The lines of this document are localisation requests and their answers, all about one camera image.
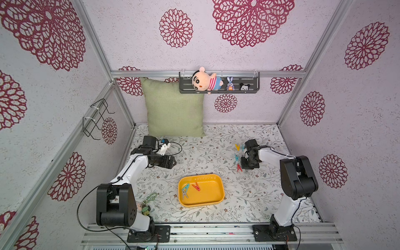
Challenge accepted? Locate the plush keychain with green ring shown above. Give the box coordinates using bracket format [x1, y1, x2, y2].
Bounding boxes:
[136, 192, 158, 216]

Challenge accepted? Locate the black white mouse figure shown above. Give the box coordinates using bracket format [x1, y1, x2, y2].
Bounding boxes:
[240, 83, 250, 91]

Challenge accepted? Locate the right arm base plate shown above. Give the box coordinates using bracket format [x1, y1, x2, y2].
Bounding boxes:
[252, 221, 297, 243]

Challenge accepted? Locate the cartoon boy plush doll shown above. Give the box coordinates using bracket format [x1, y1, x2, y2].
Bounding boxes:
[191, 67, 224, 94]

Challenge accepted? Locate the grey clothespin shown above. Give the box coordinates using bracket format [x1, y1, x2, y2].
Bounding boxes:
[182, 189, 189, 200]

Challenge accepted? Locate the green cushion pillow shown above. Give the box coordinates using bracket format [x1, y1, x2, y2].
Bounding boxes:
[140, 78, 205, 137]

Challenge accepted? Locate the black wire wall rack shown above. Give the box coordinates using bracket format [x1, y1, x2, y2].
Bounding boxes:
[82, 98, 115, 141]

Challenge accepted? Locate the dark wall shelf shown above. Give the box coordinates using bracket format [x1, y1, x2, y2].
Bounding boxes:
[179, 71, 260, 94]

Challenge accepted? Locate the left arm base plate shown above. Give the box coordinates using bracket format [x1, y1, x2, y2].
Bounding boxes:
[127, 225, 171, 243]

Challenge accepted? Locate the red clothespin bottom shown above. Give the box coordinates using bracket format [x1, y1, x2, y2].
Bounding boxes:
[192, 182, 201, 191]

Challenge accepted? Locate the small blue rabbit figure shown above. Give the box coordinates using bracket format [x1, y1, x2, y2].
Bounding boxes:
[226, 77, 235, 91]

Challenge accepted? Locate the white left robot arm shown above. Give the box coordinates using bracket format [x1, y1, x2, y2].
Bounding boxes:
[96, 147, 177, 232]

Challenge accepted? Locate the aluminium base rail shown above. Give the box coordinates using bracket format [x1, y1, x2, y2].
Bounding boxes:
[77, 222, 346, 250]

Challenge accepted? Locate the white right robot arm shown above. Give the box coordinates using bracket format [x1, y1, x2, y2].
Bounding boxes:
[241, 140, 318, 228]

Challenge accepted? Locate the yellow plastic storage box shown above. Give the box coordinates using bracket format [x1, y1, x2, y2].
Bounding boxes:
[178, 174, 225, 207]

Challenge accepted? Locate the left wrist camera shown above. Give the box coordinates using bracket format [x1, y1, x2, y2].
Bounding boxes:
[142, 135, 158, 150]

